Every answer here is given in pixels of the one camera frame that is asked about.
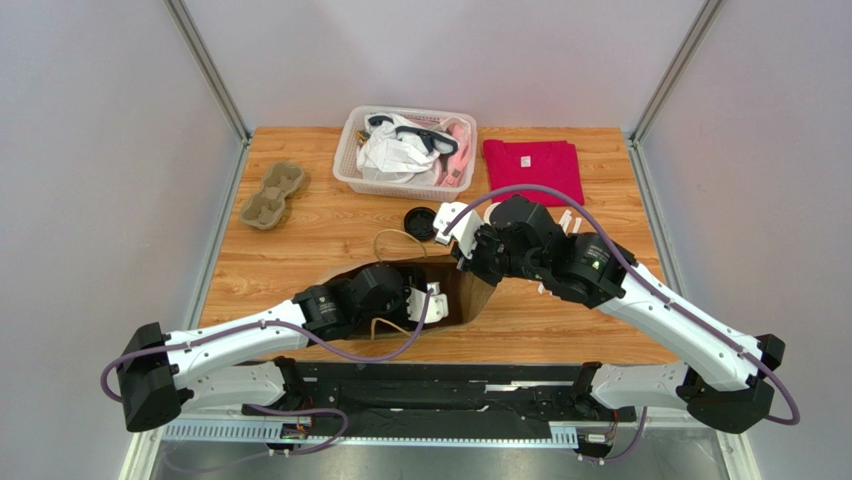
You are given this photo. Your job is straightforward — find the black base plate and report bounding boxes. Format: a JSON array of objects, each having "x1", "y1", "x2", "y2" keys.
[{"x1": 179, "y1": 359, "x2": 707, "y2": 442}]

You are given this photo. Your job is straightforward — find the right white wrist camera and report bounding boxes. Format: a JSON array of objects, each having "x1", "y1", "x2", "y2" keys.
[{"x1": 432, "y1": 202, "x2": 485, "y2": 260}]

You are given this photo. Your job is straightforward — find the white wrapped straw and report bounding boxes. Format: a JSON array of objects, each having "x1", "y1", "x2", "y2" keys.
[
  {"x1": 537, "y1": 210, "x2": 583, "y2": 296},
  {"x1": 558, "y1": 210, "x2": 573, "y2": 234},
  {"x1": 569, "y1": 218, "x2": 582, "y2": 234}
]

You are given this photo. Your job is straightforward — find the brown paper bag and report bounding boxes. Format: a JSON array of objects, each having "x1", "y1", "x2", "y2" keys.
[{"x1": 319, "y1": 251, "x2": 495, "y2": 340}]

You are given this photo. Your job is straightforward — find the black lid on table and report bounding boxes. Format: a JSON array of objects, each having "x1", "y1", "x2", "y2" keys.
[{"x1": 403, "y1": 207, "x2": 437, "y2": 242}]

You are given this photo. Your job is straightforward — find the white wrapped straw right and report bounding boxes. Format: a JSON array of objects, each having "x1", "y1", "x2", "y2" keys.
[{"x1": 537, "y1": 210, "x2": 583, "y2": 296}]

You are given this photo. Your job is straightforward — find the white wrapped straw middle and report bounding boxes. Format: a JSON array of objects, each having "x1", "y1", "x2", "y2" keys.
[{"x1": 569, "y1": 218, "x2": 582, "y2": 234}]

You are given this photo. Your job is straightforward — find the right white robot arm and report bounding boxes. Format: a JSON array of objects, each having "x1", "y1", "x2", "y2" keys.
[{"x1": 434, "y1": 195, "x2": 785, "y2": 434}]

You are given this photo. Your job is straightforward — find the purple cable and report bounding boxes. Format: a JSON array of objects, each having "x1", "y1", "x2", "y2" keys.
[
  {"x1": 442, "y1": 184, "x2": 801, "y2": 465},
  {"x1": 99, "y1": 287, "x2": 435, "y2": 457}
]

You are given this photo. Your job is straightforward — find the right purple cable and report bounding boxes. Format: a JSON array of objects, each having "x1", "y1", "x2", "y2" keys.
[{"x1": 442, "y1": 184, "x2": 801, "y2": 465}]

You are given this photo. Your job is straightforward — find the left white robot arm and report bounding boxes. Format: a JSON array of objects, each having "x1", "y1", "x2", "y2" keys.
[{"x1": 101, "y1": 264, "x2": 427, "y2": 433}]

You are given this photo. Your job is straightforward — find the aluminium frame rail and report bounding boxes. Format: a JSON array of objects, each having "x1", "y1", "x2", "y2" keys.
[{"x1": 119, "y1": 372, "x2": 763, "y2": 480}]

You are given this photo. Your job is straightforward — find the white wrapped straw left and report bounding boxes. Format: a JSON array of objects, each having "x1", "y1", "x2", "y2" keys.
[{"x1": 558, "y1": 210, "x2": 573, "y2": 234}]

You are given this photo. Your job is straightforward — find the white cloth in basket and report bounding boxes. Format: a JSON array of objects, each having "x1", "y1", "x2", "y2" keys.
[{"x1": 356, "y1": 113, "x2": 440, "y2": 186}]

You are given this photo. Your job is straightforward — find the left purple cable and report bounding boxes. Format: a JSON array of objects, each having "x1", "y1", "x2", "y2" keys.
[{"x1": 99, "y1": 287, "x2": 435, "y2": 457}]

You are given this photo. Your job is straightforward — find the red folded cloth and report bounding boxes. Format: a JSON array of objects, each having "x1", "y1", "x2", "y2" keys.
[{"x1": 483, "y1": 139, "x2": 585, "y2": 206}]

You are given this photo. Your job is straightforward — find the paper coffee cup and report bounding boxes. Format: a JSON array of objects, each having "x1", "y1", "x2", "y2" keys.
[{"x1": 483, "y1": 202, "x2": 500, "y2": 224}]

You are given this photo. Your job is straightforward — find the white plastic basket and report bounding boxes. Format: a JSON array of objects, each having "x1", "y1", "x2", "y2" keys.
[{"x1": 333, "y1": 106, "x2": 478, "y2": 202}]

